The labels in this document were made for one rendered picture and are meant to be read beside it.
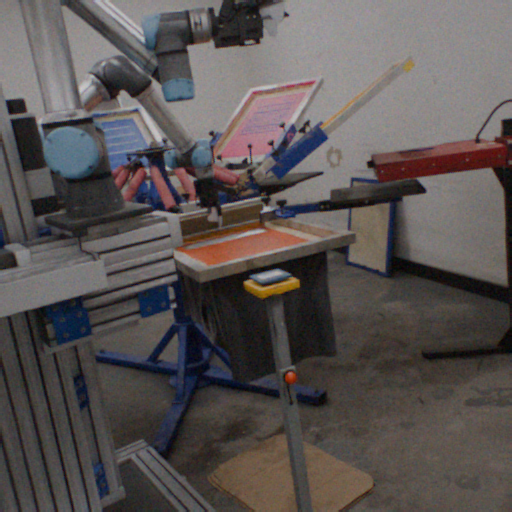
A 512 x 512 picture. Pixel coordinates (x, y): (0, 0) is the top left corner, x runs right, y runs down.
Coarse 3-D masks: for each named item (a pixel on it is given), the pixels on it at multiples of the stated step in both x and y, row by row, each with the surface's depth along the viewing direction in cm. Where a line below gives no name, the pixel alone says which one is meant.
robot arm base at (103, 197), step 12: (72, 180) 160; (84, 180) 159; (96, 180) 160; (108, 180) 162; (72, 192) 161; (84, 192) 159; (96, 192) 160; (108, 192) 161; (120, 192) 166; (72, 204) 161; (84, 204) 161; (96, 204) 159; (108, 204) 161; (120, 204) 164; (72, 216) 161
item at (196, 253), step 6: (198, 240) 262; (204, 240) 261; (228, 240) 253; (204, 246) 250; (210, 246) 248; (216, 246) 246; (186, 252) 244; (192, 252) 242; (198, 252) 241; (252, 252) 227; (258, 252) 226; (198, 258) 231; (204, 258) 230; (210, 258) 228; (228, 258) 223; (234, 258) 223; (210, 264) 220
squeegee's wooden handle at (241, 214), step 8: (232, 208) 264; (240, 208) 264; (248, 208) 265; (256, 208) 266; (200, 216) 258; (224, 216) 261; (232, 216) 263; (240, 216) 264; (248, 216) 266; (256, 216) 267; (184, 224) 255; (192, 224) 257; (200, 224) 258; (208, 224) 259; (216, 224) 261; (224, 224) 262; (232, 224) 263; (184, 232) 256; (192, 232) 257; (200, 232) 258
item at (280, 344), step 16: (256, 288) 184; (272, 288) 183; (288, 288) 185; (272, 304) 189; (272, 320) 191; (272, 336) 194; (288, 352) 194; (288, 368) 194; (288, 400) 197; (288, 416) 198; (288, 432) 200; (288, 448) 204; (304, 464) 203; (304, 480) 204; (304, 496) 205
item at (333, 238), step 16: (288, 224) 260; (304, 224) 246; (320, 224) 240; (320, 240) 215; (336, 240) 216; (352, 240) 219; (176, 256) 224; (256, 256) 206; (272, 256) 208; (288, 256) 210; (192, 272) 204; (208, 272) 200; (224, 272) 202
